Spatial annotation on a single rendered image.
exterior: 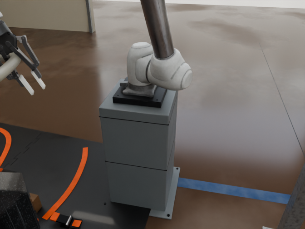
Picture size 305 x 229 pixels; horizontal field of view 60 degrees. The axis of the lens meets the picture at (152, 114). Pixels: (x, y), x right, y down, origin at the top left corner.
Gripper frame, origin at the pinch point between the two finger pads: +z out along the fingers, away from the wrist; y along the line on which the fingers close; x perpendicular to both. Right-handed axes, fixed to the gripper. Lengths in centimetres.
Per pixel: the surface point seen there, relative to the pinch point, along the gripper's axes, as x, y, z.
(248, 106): -140, -143, 169
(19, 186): -20, 40, 46
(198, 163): -71, -52, 140
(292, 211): 14, -74, 119
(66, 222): -40, 48, 99
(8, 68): 10.0, 0.5, -8.9
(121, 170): -44, 0, 85
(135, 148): -37, -15, 71
